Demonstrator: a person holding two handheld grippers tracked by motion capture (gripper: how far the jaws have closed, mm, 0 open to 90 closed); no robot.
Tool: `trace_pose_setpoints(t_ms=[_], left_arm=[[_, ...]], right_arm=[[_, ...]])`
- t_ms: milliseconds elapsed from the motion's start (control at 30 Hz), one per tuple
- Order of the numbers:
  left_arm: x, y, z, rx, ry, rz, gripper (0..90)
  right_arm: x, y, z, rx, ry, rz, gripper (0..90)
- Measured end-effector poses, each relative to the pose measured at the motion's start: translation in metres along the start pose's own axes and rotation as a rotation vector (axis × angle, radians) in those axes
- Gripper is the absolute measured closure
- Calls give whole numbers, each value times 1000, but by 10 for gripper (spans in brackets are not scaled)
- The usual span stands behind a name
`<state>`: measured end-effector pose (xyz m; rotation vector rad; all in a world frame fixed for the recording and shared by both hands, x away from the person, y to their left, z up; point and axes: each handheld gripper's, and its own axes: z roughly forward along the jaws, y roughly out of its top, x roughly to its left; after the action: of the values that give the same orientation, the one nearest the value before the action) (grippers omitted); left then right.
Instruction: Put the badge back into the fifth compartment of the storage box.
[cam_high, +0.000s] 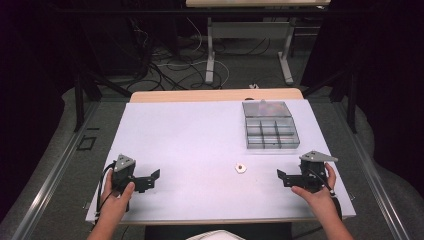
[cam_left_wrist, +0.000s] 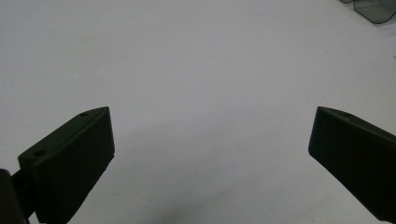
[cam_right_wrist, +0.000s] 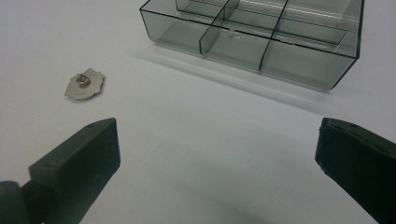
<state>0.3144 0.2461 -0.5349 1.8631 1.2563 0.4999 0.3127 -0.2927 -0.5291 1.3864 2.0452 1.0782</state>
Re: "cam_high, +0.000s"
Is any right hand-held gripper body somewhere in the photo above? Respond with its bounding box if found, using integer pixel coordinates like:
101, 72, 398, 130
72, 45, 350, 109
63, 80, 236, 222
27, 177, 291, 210
298, 150, 339, 194

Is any aluminium floor rail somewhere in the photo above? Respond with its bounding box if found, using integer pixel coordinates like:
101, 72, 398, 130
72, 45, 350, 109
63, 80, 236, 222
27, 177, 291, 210
333, 99, 411, 240
11, 99, 101, 240

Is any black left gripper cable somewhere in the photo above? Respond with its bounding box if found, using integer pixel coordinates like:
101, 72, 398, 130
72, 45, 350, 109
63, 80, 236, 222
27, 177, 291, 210
95, 161, 117, 223

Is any black metal stand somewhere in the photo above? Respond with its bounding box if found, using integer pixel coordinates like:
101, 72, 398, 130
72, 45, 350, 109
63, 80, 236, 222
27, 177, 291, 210
71, 66, 133, 133
301, 66, 359, 134

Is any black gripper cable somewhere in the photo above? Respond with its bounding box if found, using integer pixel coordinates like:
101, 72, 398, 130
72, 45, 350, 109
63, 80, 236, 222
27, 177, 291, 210
95, 161, 117, 223
307, 167, 343, 221

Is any wooden table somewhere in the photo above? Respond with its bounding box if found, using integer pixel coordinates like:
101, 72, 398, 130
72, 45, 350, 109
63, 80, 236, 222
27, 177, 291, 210
128, 87, 305, 104

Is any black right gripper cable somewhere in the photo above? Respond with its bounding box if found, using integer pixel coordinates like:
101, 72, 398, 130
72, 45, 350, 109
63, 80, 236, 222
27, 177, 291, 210
307, 167, 343, 221

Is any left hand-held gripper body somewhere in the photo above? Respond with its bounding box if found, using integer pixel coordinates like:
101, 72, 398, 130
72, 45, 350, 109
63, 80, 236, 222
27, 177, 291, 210
111, 153, 137, 195

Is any person's white clothing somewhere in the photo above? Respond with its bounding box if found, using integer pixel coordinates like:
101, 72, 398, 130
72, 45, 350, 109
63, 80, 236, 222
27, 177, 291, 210
185, 229, 247, 240

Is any clear plastic compartment box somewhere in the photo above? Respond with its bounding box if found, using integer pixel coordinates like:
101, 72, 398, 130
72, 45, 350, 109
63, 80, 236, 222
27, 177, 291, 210
241, 99, 301, 150

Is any white table mat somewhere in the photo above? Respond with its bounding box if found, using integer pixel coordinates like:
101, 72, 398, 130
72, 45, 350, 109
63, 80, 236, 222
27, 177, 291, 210
85, 98, 357, 225

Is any person's right hand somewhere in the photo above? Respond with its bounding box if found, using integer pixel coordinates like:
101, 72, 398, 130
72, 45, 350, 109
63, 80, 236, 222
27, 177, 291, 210
291, 162, 338, 219

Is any person's left hand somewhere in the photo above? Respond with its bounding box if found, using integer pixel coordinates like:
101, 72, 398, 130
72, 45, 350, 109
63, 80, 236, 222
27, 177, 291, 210
99, 169, 136, 218

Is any white-legged desk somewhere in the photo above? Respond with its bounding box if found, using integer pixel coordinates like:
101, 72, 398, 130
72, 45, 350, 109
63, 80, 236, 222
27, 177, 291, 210
185, 0, 332, 85

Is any bundle of floor cables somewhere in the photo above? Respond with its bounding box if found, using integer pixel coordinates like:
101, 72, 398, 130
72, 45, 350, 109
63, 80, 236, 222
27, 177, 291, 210
131, 18, 231, 92

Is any white floor cable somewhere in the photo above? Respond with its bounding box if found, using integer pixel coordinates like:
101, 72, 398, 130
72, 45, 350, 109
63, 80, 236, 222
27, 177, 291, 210
156, 16, 231, 88

